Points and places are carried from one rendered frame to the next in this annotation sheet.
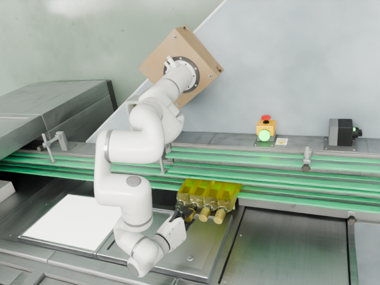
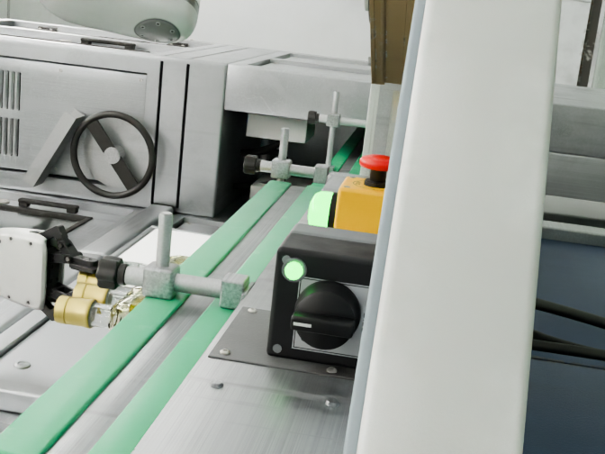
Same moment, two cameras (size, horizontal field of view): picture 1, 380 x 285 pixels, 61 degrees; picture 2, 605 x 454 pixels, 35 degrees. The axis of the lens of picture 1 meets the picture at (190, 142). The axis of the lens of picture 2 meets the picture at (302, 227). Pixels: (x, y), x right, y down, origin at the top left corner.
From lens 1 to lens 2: 1.52 m
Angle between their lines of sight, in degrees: 68
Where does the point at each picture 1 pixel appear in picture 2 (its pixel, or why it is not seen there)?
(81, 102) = (582, 130)
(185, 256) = (31, 359)
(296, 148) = (268, 275)
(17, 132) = (355, 88)
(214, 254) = (17, 389)
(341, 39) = not seen: outside the picture
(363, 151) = (203, 370)
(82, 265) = not seen: hidden behind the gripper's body
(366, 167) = (85, 378)
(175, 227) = (17, 242)
